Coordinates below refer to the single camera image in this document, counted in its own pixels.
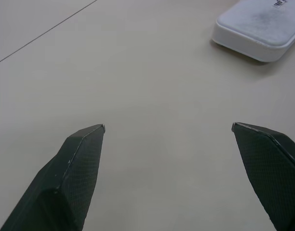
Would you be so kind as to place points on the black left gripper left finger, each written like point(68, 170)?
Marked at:
point(65, 183)

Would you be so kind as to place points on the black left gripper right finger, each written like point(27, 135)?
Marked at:
point(272, 173)

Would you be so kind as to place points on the white rectangular case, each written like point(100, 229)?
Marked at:
point(258, 29)

